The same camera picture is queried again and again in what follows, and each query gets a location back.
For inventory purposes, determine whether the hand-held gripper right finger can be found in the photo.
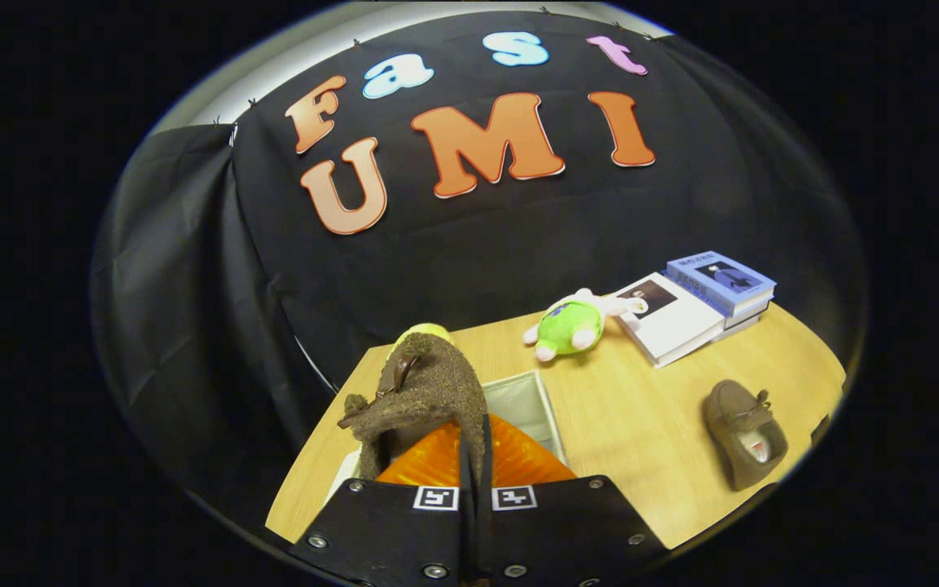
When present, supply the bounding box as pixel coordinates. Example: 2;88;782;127
479;413;672;587

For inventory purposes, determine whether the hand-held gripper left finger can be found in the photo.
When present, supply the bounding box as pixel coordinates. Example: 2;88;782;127
289;417;474;587

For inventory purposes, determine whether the beige fabric storage box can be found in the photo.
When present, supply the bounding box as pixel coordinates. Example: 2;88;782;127
324;371;570;506

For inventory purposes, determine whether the brown fuzzy shoe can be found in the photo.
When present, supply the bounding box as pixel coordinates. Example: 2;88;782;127
337;330;492;483
702;379;790;492

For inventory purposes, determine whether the yellow plush toy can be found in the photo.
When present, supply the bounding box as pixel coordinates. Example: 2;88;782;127
395;323;454;347

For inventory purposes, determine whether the green and pink plush toy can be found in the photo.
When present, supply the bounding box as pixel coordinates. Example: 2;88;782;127
522;288;648;363

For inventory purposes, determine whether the white book with dark photo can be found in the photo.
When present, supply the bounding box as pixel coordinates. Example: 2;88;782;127
612;271;727;369

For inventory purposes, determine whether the black backdrop cloth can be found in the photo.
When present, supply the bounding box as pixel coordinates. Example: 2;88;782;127
90;8;870;523

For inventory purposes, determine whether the blue book with portrait cover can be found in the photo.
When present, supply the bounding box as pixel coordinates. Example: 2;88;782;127
665;250;778;317

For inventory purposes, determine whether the white cable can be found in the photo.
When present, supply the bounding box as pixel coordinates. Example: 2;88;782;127
294;334;338;395

